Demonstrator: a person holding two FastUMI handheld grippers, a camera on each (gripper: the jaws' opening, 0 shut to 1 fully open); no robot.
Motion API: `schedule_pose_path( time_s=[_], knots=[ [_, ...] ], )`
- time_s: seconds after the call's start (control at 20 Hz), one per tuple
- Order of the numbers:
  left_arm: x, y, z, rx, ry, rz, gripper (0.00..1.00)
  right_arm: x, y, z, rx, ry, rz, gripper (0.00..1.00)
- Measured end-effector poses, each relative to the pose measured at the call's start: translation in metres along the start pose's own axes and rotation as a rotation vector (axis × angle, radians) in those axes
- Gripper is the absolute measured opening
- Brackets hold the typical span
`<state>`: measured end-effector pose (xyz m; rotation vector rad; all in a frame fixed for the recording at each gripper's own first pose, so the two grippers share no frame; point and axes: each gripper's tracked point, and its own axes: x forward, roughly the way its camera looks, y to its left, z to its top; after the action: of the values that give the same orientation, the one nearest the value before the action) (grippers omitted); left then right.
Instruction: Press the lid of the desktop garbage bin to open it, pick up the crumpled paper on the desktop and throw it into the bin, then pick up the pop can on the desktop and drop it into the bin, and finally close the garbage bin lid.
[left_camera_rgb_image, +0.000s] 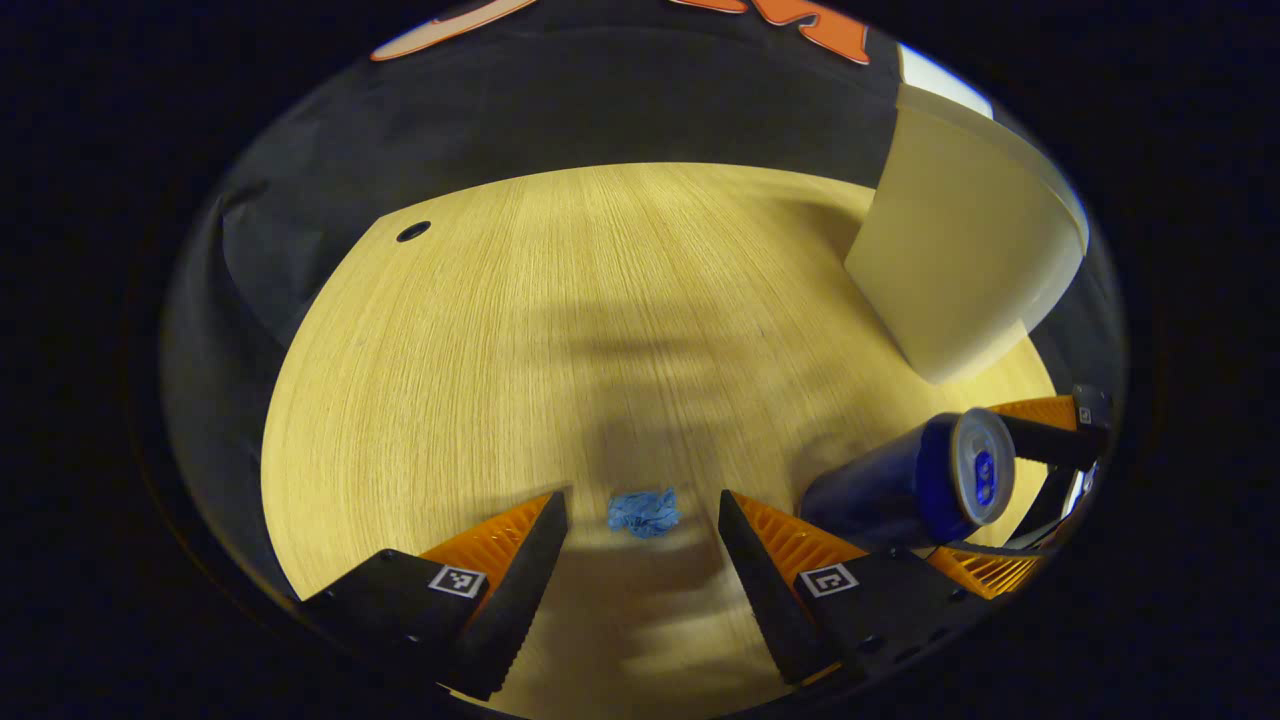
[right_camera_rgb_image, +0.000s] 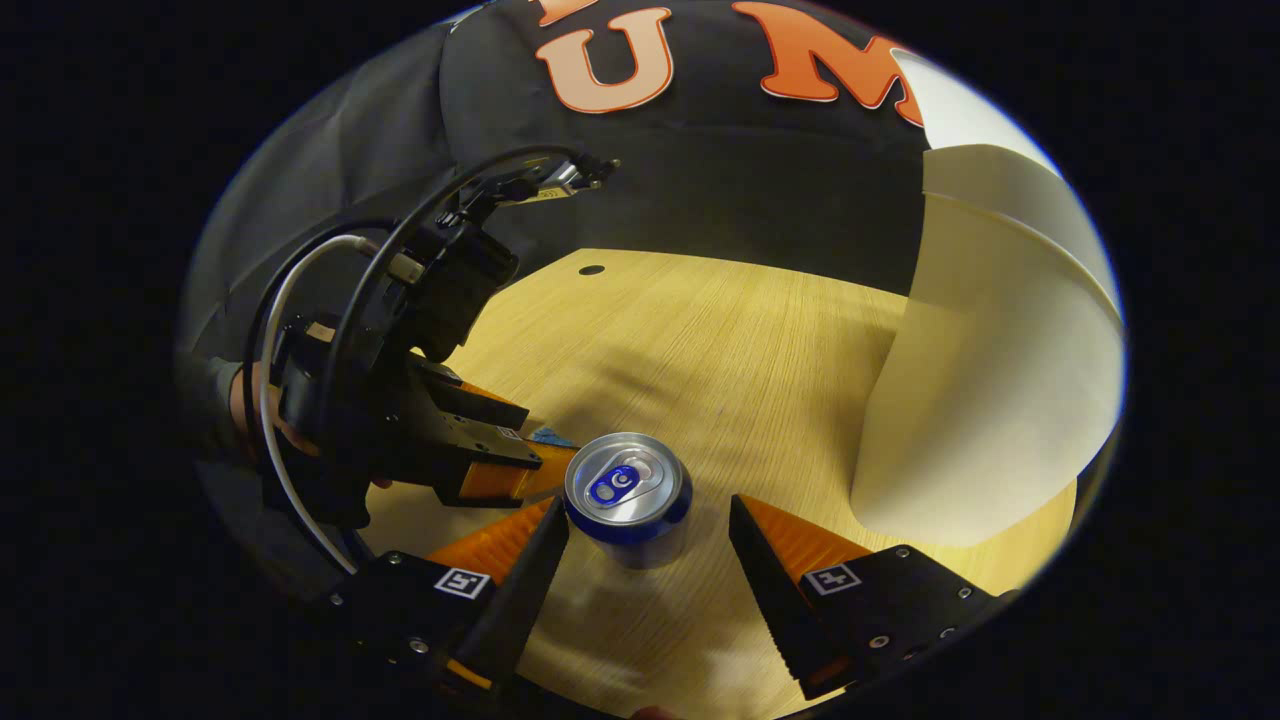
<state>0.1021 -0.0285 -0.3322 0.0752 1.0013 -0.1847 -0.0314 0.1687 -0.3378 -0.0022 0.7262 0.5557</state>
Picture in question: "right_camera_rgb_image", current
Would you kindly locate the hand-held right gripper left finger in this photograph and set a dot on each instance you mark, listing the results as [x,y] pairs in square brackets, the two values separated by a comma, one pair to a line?
[520,590]

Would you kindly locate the blue pop can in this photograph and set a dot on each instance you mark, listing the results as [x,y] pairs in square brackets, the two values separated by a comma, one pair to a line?
[628,500]

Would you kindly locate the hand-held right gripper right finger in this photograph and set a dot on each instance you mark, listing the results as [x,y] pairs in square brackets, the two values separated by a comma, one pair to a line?
[775,590]

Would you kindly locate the white desktop garbage bin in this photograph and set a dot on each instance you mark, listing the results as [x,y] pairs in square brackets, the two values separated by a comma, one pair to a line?
[980,400]

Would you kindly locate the blue paper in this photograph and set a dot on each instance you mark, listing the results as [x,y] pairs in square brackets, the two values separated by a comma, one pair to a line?
[550,437]

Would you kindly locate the black backdrop cloth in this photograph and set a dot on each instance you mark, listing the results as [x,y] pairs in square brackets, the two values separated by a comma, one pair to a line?
[700,170]

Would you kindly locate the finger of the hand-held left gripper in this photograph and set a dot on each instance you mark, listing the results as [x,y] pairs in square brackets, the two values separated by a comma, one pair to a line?
[480,405]
[490,465]

